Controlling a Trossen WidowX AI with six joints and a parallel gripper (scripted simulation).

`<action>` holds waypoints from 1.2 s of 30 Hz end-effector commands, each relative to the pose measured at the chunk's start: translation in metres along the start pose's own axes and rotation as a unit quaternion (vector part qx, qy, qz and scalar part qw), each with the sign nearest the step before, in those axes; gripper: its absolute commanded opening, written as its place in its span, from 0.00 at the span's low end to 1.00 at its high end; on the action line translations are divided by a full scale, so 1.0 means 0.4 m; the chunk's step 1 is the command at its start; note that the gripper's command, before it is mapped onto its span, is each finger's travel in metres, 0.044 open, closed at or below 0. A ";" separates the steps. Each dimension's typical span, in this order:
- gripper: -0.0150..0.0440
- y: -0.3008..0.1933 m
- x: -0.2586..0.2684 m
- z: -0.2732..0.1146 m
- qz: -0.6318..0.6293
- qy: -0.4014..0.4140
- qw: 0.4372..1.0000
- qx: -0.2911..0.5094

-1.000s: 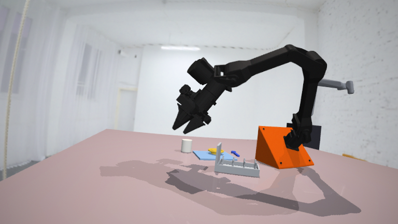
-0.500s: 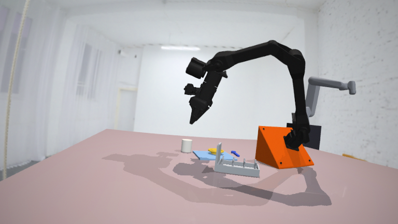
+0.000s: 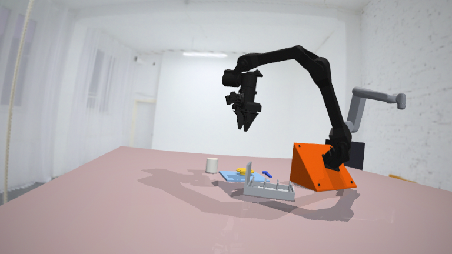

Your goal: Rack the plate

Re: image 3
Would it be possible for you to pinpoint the yellow plate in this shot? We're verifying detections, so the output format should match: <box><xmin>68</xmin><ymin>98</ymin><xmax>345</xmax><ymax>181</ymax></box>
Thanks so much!
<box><xmin>237</xmin><ymin>168</ymin><xmax>246</xmax><ymax>175</ymax></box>

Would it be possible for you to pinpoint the white cylinder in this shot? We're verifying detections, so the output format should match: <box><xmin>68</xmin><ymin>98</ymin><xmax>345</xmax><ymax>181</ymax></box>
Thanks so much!
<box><xmin>206</xmin><ymin>158</ymin><xmax>218</xmax><ymax>173</ymax></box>

